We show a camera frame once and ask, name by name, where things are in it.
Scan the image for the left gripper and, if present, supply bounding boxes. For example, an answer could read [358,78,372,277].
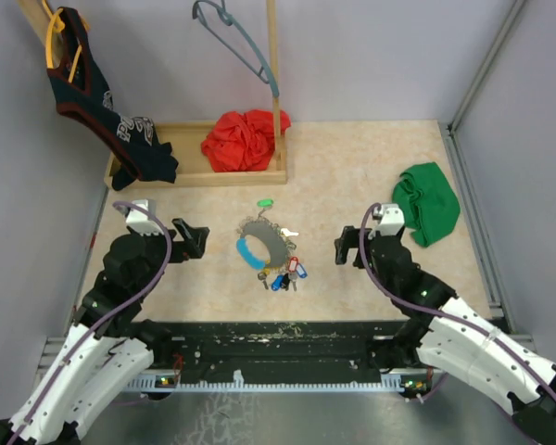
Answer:
[129,217,209,299]

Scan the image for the large metal keyring with keys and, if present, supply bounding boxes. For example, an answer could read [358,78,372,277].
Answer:
[235,213,309,292]

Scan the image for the yellow clothes hanger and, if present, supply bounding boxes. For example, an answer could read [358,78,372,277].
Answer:
[41,0,82,83]

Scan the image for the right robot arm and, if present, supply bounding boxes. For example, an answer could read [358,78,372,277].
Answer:
[335,226,556,444]

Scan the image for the red cloth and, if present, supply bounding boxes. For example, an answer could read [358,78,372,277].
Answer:
[200,109,275,172]

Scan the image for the navy tank top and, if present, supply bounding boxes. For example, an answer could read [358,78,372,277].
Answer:
[45,7,179,191]

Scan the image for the grey-blue clothes hanger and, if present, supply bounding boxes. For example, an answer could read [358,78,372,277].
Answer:
[192,0,280,96]

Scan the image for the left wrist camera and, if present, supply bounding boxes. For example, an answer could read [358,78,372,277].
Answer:
[125,199,162,235]

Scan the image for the green cloth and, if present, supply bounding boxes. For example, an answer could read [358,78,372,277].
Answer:
[392,162,461,248]

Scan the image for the wooden rack tray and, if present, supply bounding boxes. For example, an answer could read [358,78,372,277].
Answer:
[19,1,287,187]

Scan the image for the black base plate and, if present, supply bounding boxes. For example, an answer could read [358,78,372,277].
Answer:
[150,321,426,385]

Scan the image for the green tagged key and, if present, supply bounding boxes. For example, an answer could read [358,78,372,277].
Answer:
[257,198,274,218]

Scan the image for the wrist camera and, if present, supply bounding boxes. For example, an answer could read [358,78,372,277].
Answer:
[368,203,405,239]
[125,199,162,235]

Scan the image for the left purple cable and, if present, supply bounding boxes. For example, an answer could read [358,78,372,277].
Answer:
[4,199,172,445]

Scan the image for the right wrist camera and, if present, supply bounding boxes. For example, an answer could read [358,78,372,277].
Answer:
[368,203,405,239]

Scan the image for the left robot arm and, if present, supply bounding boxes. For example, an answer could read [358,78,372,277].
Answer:
[0,218,209,444]

